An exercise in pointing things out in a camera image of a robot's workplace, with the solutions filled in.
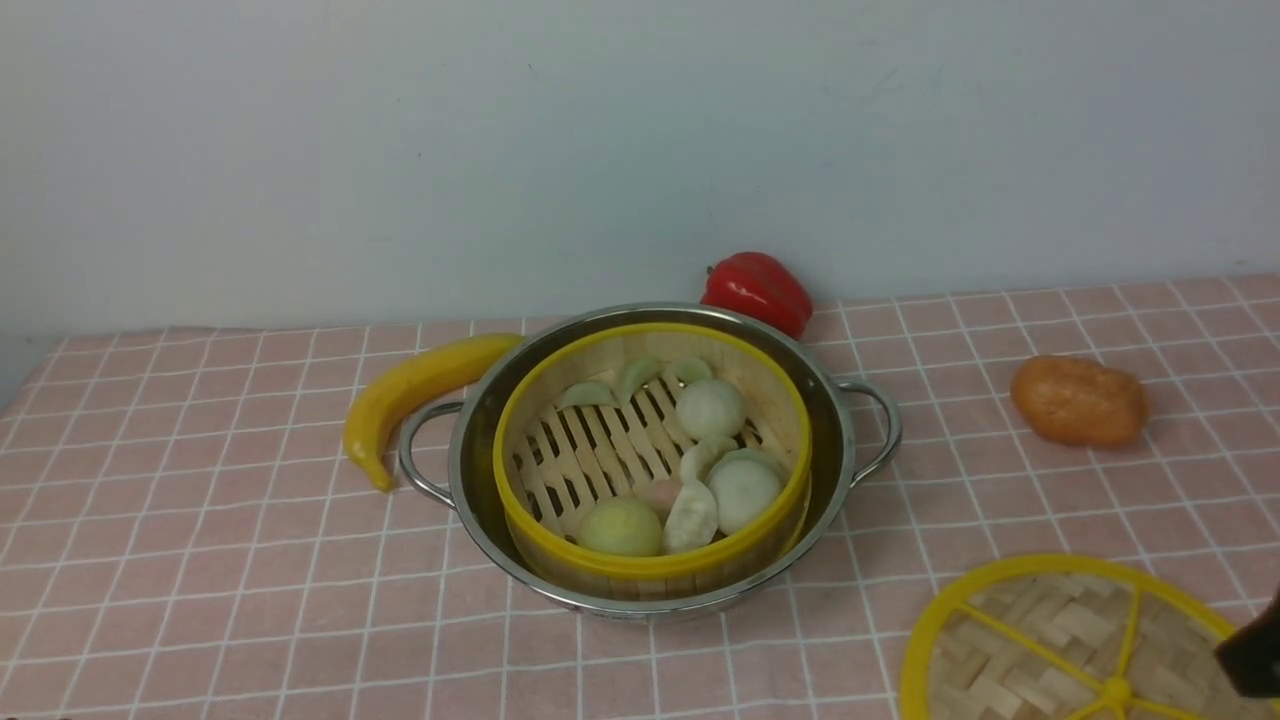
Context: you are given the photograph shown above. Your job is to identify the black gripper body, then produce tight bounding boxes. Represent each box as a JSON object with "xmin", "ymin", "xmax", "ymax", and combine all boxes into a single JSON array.
[{"xmin": 1215, "ymin": 591, "xmax": 1280, "ymax": 700}]

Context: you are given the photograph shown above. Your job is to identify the orange potato toy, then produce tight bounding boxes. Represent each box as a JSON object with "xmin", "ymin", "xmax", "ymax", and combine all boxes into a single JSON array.
[{"xmin": 1010, "ymin": 355, "xmax": 1151, "ymax": 448}]

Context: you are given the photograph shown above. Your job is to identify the stainless steel pot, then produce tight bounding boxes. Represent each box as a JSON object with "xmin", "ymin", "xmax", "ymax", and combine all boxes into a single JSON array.
[{"xmin": 398, "ymin": 304, "xmax": 902, "ymax": 624}]

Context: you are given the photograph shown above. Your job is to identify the pale green dumpling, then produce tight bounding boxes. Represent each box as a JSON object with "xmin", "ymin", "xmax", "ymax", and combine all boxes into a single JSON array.
[{"xmin": 556, "ymin": 380, "xmax": 618, "ymax": 410}]

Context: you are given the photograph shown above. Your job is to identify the green white dumpling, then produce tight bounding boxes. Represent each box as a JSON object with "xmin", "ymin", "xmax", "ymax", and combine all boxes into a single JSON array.
[{"xmin": 678, "ymin": 436, "xmax": 739, "ymax": 483}]

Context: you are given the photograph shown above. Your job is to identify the pink checkered tablecloth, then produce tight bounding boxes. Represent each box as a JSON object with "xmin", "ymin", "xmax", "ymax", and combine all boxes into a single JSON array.
[{"xmin": 1, "ymin": 275, "xmax": 1279, "ymax": 719}]

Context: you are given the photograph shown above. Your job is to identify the red bell pepper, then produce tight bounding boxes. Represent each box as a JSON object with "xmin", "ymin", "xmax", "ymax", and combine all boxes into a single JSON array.
[{"xmin": 700, "ymin": 251, "xmax": 814, "ymax": 340}]

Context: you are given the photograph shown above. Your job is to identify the yellowish round bun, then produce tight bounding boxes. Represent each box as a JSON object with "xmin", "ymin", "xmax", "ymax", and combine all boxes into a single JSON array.
[{"xmin": 576, "ymin": 497, "xmax": 663, "ymax": 557}]

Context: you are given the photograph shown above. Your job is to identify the yellow woven steamer lid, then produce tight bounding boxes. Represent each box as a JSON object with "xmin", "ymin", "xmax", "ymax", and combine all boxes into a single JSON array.
[{"xmin": 899, "ymin": 553, "xmax": 1279, "ymax": 719}]

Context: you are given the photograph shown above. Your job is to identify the yellow bamboo steamer basket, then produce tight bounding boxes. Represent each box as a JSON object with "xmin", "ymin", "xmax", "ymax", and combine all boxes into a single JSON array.
[{"xmin": 492, "ymin": 322, "xmax": 813, "ymax": 601}]

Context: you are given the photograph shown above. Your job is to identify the white round bun right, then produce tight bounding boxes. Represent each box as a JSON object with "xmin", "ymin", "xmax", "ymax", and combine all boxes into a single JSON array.
[{"xmin": 707, "ymin": 459, "xmax": 783, "ymax": 536}]

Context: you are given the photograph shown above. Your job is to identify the yellow plastic banana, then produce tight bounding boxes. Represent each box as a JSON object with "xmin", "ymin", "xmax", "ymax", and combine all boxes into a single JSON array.
[{"xmin": 342, "ymin": 333, "xmax": 525, "ymax": 495}]

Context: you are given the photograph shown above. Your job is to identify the white round bun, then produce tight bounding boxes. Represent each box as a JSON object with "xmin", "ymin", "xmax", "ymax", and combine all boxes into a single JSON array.
[
  {"xmin": 675, "ymin": 378, "xmax": 748, "ymax": 439},
  {"xmin": 707, "ymin": 459, "xmax": 783, "ymax": 536}
]

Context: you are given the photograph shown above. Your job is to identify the pink dumpling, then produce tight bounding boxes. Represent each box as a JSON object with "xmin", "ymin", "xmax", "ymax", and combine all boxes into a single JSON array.
[{"xmin": 636, "ymin": 478, "xmax": 684, "ymax": 521}]

